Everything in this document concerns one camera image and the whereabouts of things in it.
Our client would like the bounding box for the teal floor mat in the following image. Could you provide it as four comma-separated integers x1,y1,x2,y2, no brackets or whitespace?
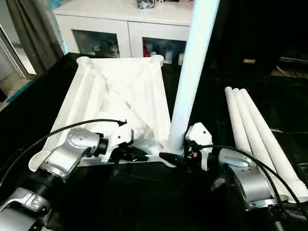
6,78,35,103

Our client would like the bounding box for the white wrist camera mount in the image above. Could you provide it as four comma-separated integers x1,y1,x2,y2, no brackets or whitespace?
100,124,134,164
186,122,214,171

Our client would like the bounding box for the dark low furniture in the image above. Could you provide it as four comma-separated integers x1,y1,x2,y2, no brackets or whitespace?
271,56,308,78

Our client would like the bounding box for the white plastic table leg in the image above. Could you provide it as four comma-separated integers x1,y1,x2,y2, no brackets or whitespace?
232,88,301,203
224,88,289,202
239,88,308,203
167,0,221,158

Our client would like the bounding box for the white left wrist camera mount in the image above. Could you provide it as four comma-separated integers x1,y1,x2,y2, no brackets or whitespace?
100,124,134,164

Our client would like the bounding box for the black mat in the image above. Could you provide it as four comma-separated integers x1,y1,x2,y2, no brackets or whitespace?
0,51,308,231

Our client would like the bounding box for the grey door frame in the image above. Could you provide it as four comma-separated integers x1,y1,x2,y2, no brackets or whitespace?
0,24,37,79

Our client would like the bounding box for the grey curtain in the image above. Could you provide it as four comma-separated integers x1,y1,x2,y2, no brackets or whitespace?
6,0,66,73

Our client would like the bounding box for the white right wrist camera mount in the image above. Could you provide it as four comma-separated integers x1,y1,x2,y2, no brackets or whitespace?
186,122,214,171

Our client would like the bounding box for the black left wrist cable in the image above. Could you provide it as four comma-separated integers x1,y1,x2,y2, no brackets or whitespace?
0,118,128,183

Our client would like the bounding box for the white display cabinet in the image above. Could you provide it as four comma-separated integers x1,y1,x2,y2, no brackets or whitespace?
53,0,193,66

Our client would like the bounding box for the black and white figurine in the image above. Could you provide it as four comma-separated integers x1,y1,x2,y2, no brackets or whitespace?
107,42,120,56

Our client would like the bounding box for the white plastic table top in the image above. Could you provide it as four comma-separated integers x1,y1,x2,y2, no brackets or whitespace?
28,54,180,172

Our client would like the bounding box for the black cabinet with gold label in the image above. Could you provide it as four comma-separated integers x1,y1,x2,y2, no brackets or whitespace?
204,0,282,73

